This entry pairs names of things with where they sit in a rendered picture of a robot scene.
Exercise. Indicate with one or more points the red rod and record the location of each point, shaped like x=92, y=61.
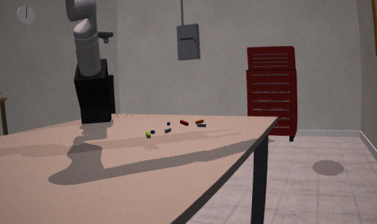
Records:
x=184, y=122

